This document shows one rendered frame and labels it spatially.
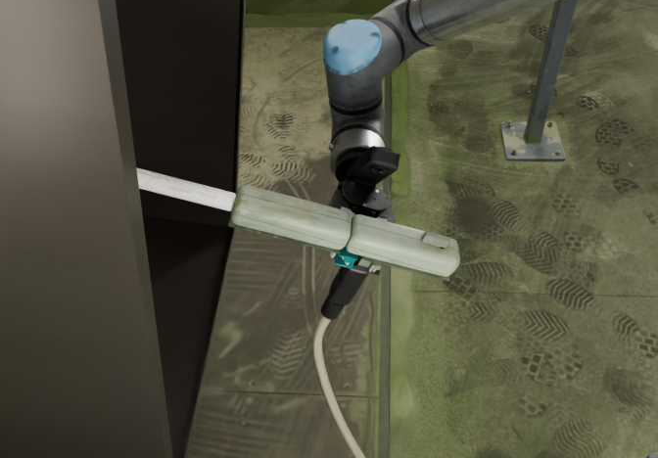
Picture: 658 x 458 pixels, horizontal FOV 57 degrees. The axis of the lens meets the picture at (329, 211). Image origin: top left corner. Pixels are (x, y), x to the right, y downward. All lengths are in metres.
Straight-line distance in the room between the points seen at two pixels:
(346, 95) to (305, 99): 1.41
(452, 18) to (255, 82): 1.63
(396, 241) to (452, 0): 0.37
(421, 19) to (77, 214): 0.67
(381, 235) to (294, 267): 1.04
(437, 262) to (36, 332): 0.48
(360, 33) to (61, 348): 0.61
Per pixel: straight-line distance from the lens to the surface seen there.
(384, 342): 1.66
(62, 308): 0.59
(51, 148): 0.43
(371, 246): 0.79
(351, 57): 0.94
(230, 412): 1.61
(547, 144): 2.28
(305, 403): 1.59
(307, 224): 0.77
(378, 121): 1.03
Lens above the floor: 1.48
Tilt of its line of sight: 48 degrees down
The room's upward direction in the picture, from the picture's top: 5 degrees counter-clockwise
